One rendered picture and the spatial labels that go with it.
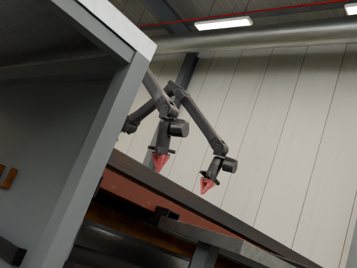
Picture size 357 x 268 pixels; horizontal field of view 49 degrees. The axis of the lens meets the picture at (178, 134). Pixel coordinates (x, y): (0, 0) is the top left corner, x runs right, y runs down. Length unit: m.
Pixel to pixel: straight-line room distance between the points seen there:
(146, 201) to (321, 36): 8.19
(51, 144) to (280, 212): 8.47
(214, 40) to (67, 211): 9.78
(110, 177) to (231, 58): 11.17
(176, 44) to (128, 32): 10.44
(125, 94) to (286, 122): 9.38
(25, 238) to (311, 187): 8.52
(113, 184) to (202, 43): 9.73
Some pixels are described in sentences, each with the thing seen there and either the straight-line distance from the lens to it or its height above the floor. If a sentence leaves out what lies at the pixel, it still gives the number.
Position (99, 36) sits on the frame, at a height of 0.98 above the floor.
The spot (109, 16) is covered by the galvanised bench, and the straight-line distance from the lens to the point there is 0.77.
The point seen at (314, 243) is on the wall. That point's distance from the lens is 8.84.
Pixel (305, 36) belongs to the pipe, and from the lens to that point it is 9.21.
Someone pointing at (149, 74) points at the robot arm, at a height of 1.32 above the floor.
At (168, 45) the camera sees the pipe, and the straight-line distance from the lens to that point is 11.42.
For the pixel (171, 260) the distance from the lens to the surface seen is 2.41.
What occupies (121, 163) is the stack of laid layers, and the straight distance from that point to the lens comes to 1.01.
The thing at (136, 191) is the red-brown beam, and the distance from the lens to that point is 1.06.
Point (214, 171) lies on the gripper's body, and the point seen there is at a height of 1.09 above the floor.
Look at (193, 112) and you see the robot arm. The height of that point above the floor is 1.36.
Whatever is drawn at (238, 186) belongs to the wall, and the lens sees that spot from 9.90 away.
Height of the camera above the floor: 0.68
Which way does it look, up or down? 16 degrees up
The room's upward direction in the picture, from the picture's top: 21 degrees clockwise
